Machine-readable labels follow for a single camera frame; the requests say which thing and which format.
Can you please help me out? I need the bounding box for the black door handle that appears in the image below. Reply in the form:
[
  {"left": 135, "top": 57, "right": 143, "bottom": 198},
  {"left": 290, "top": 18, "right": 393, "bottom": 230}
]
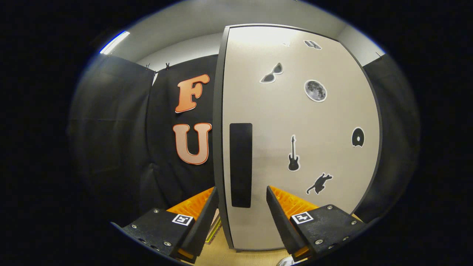
[{"left": 229, "top": 123, "right": 253, "bottom": 208}]

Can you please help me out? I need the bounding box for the stack of books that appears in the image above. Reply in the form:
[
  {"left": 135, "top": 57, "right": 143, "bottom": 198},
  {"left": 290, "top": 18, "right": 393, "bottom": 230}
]
[{"left": 205, "top": 211, "right": 222, "bottom": 244}]

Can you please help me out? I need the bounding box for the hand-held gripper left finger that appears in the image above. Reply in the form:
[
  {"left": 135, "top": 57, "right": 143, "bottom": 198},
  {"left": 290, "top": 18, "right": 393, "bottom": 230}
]
[{"left": 111, "top": 187, "right": 219, "bottom": 263}]

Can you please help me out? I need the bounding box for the black backdrop cloth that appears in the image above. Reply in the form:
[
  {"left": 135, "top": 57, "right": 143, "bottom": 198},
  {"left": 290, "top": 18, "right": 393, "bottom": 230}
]
[{"left": 68, "top": 54, "right": 420, "bottom": 237}]

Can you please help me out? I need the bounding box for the dark grey shoe cabinet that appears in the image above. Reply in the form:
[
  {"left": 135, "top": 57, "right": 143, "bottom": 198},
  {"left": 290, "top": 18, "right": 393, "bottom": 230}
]
[{"left": 212, "top": 24, "right": 383, "bottom": 253}]

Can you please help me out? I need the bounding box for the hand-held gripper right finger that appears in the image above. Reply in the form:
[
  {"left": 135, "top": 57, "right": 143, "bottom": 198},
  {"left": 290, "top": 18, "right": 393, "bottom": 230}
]
[{"left": 266, "top": 185, "right": 366, "bottom": 262}]

